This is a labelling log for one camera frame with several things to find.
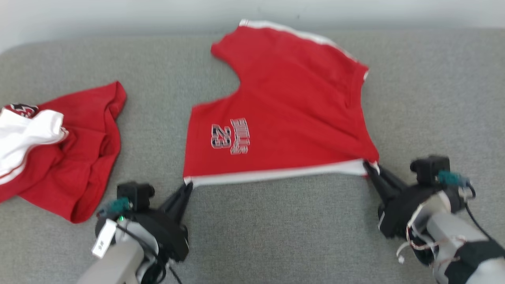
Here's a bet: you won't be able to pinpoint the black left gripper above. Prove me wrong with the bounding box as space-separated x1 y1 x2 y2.
131 181 194 263

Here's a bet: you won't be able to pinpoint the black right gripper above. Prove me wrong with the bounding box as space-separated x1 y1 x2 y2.
363 160 467 239

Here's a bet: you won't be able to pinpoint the red shorts with white stripes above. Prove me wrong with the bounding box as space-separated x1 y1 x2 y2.
183 19 380 187

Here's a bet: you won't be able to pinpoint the red and white jersey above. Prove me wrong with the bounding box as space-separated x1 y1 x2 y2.
0 81 127 224

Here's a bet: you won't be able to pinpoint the white paper tag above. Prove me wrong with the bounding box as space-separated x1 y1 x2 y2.
92 219 118 259

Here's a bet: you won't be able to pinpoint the grey fabric sofa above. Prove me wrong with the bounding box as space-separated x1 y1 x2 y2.
0 28 505 284

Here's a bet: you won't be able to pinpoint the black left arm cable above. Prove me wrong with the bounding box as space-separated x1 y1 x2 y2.
118 225 183 284

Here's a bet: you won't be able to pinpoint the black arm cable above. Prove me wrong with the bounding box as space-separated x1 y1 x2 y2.
118 225 183 284
462 185 505 247

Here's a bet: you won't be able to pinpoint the teal left camera connector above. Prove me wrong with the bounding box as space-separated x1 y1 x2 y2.
97 197 133 218

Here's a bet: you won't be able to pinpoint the teal camera connector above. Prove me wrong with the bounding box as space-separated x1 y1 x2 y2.
97 197 133 218
438 170 471 189

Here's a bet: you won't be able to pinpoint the teal right camera connector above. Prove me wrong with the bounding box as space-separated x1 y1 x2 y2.
438 170 471 189

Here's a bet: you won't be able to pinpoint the white red wire bundle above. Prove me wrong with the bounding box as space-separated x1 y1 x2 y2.
397 215 468 273

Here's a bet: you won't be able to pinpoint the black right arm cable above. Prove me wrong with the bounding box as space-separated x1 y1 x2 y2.
462 185 505 247

